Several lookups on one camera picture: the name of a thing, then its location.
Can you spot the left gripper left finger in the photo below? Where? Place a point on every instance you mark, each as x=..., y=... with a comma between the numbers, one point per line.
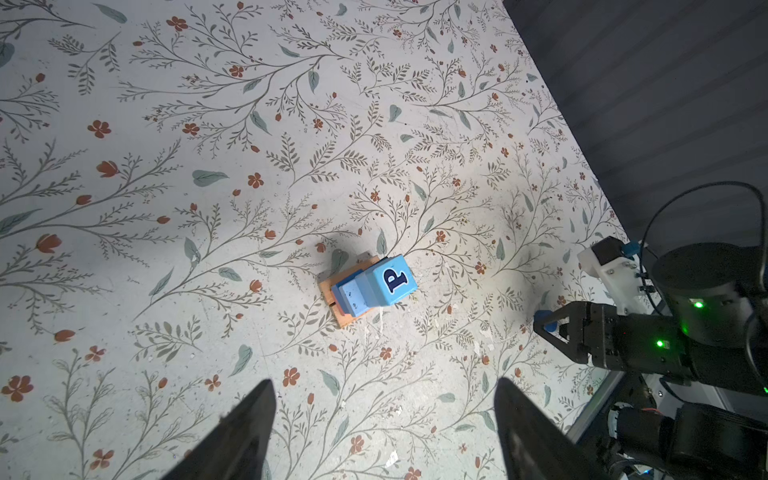
x=236, y=448

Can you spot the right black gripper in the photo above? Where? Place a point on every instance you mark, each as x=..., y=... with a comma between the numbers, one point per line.
x=596, y=334

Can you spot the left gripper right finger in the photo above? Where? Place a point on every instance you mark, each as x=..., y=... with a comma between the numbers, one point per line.
x=532, y=446

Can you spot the natural wood block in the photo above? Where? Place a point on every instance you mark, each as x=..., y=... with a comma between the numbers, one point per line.
x=331, y=286
x=343, y=320

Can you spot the light blue rectangular block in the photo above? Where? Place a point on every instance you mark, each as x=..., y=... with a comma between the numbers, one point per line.
x=354, y=295

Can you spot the teal letter cube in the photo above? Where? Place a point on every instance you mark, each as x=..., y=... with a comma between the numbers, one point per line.
x=389, y=281

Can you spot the light blue cube block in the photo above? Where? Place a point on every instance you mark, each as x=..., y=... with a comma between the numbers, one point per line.
x=361, y=293

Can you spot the dark blue cylinder block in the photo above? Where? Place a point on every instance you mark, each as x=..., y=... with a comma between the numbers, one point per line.
x=542, y=322

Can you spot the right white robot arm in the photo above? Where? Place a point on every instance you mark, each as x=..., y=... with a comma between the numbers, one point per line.
x=698, y=316

